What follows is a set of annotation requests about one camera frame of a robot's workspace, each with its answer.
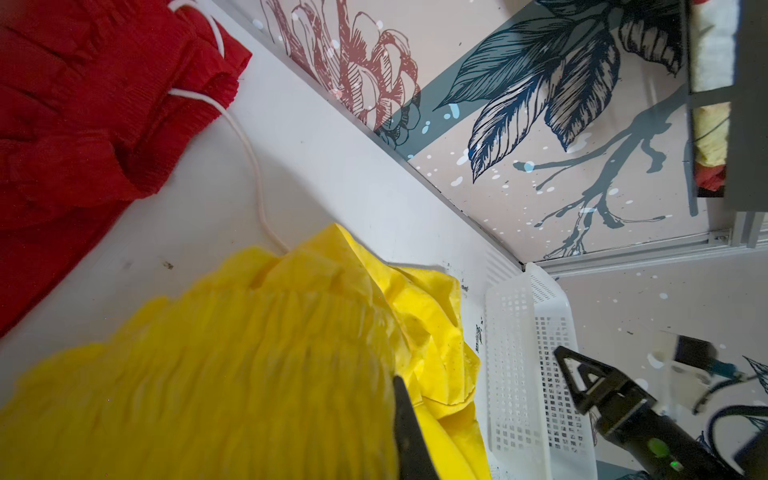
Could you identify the yellow shorts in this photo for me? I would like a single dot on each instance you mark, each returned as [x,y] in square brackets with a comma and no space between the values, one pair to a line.
[267,368]

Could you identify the red shorts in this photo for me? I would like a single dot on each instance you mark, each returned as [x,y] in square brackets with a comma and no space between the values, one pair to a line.
[99,100]

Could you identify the white plastic basket tray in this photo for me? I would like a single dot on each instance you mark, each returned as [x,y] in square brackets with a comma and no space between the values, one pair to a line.
[533,428]

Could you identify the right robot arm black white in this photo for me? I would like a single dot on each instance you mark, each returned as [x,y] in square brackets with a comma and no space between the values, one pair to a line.
[690,459]

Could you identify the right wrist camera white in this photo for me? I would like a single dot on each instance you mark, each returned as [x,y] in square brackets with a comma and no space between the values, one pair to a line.
[690,373]

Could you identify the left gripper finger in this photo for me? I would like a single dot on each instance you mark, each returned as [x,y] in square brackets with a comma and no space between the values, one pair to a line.
[414,459]

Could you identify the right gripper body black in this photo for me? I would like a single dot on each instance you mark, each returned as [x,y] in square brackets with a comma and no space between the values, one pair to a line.
[627,420]

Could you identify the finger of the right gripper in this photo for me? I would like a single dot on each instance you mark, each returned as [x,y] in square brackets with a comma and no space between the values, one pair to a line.
[615,377]
[581,374]

